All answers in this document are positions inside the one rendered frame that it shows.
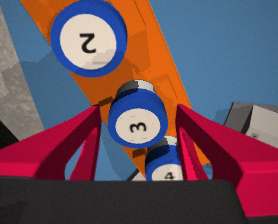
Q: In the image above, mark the blue flat mat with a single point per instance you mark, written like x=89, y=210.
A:
x=225, y=51

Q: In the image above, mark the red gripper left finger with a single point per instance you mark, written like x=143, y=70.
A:
x=45, y=154

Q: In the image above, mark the orange tube rack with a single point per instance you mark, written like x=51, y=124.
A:
x=146, y=58

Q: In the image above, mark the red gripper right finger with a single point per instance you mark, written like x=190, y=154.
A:
x=249, y=164

